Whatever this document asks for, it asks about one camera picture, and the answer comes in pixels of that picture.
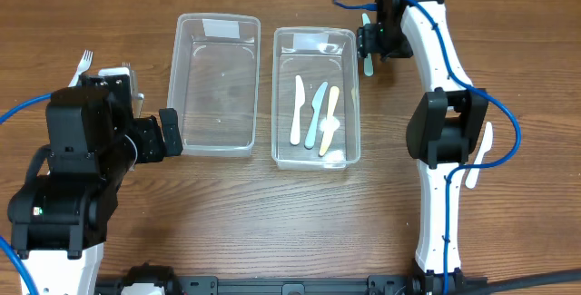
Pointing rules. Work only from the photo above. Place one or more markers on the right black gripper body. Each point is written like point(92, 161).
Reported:
point(368, 41)

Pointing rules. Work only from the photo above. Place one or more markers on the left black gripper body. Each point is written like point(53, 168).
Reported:
point(152, 138)

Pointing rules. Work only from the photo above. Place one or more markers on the left clear plastic container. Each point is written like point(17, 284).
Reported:
point(214, 83)

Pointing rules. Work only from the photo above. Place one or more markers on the right clear plastic container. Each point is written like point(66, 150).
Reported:
point(317, 54)

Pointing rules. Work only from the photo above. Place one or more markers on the white plastic knife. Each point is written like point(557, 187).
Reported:
point(299, 101)
point(485, 146)

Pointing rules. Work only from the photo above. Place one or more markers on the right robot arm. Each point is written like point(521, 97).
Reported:
point(444, 128)

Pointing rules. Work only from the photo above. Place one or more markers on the yellow plastic knife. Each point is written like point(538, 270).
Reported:
point(330, 123)

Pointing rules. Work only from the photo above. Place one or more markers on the thick handled metal fork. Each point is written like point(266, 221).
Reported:
point(137, 104)

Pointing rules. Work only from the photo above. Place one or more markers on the clear plastic container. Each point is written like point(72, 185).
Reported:
point(317, 54)
point(214, 83)

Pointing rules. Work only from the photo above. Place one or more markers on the light blue plastic knife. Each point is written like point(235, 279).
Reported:
point(316, 105)

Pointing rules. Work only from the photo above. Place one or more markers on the light blue plastic fork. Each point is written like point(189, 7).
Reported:
point(83, 66)

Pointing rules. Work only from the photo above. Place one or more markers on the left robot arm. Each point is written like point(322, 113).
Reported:
point(60, 215)

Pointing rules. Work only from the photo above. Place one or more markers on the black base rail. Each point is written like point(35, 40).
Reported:
point(164, 280)

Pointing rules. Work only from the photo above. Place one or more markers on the upright metal fork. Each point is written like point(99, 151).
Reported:
point(132, 79)

